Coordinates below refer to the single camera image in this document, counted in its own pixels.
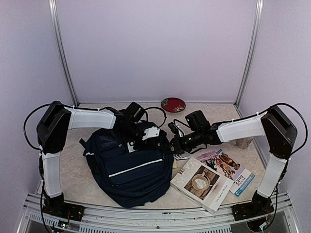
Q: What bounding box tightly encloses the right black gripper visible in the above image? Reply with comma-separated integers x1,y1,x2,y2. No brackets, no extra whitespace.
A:
163,129,203,154

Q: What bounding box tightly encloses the navy blue backpack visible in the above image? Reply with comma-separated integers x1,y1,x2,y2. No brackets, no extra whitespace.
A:
79,129,174,208

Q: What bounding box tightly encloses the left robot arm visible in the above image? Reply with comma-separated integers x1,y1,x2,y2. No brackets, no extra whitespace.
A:
36,101,147,221

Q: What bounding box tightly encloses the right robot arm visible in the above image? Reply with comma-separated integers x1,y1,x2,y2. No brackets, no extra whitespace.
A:
168,103,297,221

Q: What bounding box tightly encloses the yellow highlighter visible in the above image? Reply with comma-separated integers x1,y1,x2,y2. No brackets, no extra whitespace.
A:
173,161,178,169

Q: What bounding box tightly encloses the pink magazine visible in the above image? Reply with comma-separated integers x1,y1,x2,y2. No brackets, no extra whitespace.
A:
195,151,217,171

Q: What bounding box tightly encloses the red floral round dish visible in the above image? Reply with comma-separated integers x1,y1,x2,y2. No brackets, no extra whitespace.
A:
160,97,186,113

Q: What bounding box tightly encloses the dog cover booklet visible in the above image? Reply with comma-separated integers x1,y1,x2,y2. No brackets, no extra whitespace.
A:
214,150,255,197

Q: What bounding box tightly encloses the white coffee cover book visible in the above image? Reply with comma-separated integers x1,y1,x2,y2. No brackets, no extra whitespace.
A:
171,158,234,214

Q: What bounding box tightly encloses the beige ceramic mug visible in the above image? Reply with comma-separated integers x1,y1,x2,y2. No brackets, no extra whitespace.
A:
235,137,253,150

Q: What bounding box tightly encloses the white charger with cable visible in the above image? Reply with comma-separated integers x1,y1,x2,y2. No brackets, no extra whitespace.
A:
173,153,191,161

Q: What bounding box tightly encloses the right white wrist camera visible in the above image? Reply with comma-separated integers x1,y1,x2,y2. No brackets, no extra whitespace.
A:
168,119,185,137

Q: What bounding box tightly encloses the front aluminium rail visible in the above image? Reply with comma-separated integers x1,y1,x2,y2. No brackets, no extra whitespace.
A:
14,193,302,233

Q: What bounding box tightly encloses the left aluminium frame post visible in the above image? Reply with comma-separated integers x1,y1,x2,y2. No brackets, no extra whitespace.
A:
48,0,80,106

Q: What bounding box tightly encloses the aluminium frame post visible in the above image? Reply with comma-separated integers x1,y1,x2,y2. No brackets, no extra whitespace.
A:
234,0,264,108
48,0,80,106

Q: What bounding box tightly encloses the right aluminium frame post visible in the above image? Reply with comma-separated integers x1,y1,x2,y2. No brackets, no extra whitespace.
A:
234,0,264,108

